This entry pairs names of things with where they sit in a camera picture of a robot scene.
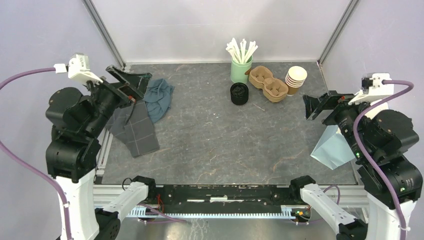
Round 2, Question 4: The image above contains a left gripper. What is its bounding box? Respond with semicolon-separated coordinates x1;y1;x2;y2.
85;62;154;136

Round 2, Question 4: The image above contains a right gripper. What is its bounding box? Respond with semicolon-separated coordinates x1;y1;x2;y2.
303;86;380;158

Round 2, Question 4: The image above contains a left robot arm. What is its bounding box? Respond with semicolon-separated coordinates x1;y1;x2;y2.
45;65;157;240

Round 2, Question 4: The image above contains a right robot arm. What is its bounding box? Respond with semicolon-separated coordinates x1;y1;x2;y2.
288;91;423;240

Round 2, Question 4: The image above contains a blue cloth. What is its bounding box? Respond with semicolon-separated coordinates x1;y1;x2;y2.
143;78;175;123

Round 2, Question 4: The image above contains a stack of paper cups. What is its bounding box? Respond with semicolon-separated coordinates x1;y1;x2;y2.
284;66;308;96

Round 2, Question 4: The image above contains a grey checked cloth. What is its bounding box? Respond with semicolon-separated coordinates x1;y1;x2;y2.
105;100;160;158

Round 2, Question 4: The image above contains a cardboard cup carrier tray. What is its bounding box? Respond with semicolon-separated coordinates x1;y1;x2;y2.
248;65;289;103

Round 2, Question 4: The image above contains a light blue paper bag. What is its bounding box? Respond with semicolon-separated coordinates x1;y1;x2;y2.
310;125;355;170

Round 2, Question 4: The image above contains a stack of black lids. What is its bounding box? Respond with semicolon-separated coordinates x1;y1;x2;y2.
229;82;249;106

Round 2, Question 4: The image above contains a green straw holder cup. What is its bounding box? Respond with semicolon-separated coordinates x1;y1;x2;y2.
230;56;253;84

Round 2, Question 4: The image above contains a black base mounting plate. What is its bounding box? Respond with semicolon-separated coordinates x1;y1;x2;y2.
143;184;305;214

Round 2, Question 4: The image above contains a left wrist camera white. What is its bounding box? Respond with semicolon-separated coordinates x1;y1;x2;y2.
53;52;104;86

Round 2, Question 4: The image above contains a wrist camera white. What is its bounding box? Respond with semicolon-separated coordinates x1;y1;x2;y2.
348;72;394;105
53;52;104;86

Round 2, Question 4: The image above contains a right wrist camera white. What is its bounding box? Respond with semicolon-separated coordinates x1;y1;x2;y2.
348;72;394;105

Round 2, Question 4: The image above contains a left aluminium frame post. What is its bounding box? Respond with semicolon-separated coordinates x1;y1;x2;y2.
82;0;126;70

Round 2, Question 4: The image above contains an aluminium frame post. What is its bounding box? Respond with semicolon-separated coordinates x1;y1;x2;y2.
317;0;361;67
82;0;126;70

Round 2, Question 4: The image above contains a right aluminium frame post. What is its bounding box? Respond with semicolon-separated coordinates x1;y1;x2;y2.
317;0;361;67

